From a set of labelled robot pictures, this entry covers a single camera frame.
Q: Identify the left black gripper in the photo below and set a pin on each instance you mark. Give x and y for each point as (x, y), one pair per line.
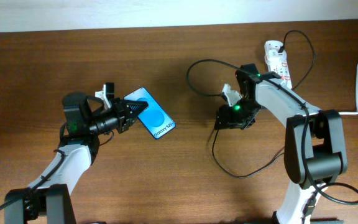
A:
(122, 108)

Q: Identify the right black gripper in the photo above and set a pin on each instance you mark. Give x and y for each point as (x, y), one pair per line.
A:
(229, 120)

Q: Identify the blue Galaxy smartphone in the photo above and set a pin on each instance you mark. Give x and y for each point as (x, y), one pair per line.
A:
(154, 118)

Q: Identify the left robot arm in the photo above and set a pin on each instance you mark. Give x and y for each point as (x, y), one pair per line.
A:
(49, 194)

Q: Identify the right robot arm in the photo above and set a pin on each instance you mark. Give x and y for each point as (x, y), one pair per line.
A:
(314, 151)

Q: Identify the white USB charger adapter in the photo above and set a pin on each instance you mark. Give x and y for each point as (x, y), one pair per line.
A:
(274, 56)

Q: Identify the white power strip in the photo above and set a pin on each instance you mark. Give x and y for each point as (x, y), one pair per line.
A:
(280, 68)

